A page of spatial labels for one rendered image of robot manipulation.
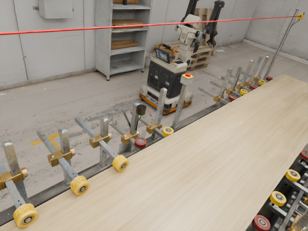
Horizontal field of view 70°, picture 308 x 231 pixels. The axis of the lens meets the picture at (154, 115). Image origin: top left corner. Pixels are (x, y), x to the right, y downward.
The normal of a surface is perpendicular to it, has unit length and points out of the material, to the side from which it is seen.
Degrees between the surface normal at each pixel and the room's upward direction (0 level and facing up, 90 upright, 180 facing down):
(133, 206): 0
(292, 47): 90
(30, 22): 90
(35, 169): 0
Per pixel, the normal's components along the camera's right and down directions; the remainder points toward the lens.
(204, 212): 0.15, -0.81
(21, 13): 0.69, 0.49
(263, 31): -0.71, 0.30
